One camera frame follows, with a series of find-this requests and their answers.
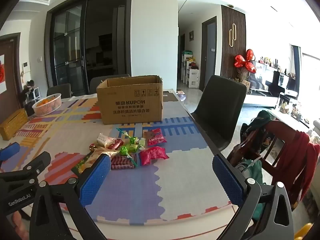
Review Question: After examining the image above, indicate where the black framed glass door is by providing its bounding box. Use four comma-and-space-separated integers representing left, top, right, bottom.
45, 0, 88, 95

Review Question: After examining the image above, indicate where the yellow plastic object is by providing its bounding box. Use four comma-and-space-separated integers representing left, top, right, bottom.
295, 224, 313, 240

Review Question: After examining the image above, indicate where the television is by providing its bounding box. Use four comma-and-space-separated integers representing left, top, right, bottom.
250, 60, 277, 92

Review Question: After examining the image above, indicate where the red and white wall picture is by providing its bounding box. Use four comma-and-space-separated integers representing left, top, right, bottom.
0, 54, 7, 94

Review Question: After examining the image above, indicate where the white tv stand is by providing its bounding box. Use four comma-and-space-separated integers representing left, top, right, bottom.
244, 87, 280, 109

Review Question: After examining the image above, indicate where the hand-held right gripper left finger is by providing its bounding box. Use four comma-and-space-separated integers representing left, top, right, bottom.
29, 153, 112, 240

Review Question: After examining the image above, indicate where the red packet with brown picture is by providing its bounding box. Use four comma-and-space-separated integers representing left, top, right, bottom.
142, 128, 167, 147

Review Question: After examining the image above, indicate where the dark grey dining chair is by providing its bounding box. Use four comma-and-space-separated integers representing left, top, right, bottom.
47, 83, 72, 99
89, 74, 130, 94
191, 75, 247, 152

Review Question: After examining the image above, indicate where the maroon checked snack packet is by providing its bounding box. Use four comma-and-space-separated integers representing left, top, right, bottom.
110, 154, 137, 170

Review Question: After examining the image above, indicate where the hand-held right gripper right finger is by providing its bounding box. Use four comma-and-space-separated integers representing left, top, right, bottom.
212, 154, 295, 240

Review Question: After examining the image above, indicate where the white storage shelf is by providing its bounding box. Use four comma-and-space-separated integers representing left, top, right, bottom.
182, 51, 200, 88

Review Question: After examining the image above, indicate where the person's left hand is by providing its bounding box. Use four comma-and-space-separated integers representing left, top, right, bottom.
11, 211, 29, 240

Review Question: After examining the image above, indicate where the red garment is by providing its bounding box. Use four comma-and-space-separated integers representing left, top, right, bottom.
272, 130, 320, 210

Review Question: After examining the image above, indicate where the red ribbon bow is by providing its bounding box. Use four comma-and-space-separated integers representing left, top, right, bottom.
234, 54, 247, 68

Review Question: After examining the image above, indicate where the green garment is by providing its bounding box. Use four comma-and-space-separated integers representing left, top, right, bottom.
236, 159, 264, 220

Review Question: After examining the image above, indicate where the wooden chair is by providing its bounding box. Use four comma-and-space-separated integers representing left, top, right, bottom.
226, 120, 300, 180

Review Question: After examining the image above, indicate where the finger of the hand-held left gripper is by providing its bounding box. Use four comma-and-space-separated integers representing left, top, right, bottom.
0, 142, 21, 162
0, 152, 52, 189

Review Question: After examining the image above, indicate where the yellow woven box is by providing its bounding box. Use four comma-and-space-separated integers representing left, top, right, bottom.
0, 109, 28, 140

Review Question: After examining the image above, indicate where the gold wall ornament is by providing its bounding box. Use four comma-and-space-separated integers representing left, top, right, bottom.
229, 24, 237, 47

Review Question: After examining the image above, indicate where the dark green cloth bag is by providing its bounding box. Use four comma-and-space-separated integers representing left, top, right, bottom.
246, 110, 273, 134

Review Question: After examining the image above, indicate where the grey room door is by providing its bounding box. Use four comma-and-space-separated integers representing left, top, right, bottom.
200, 16, 217, 85

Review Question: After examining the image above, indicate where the plain red snack packet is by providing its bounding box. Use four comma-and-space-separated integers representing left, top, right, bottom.
139, 146, 170, 166

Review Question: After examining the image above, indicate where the gold and green snack packet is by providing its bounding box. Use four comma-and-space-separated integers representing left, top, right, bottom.
71, 147, 120, 174

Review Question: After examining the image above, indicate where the brown cardboard box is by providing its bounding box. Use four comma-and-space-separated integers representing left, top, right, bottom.
96, 75, 164, 125

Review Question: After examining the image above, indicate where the dark red snack packet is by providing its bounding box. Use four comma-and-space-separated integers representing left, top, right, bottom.
107, 138, 124, 150

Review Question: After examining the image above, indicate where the green lollipop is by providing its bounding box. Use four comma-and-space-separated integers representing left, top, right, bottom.
116, 127, 140, 146
119, 146, 138, 168

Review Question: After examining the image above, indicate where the white cake packet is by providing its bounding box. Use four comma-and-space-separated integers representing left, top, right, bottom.
96, 133, 117, 148

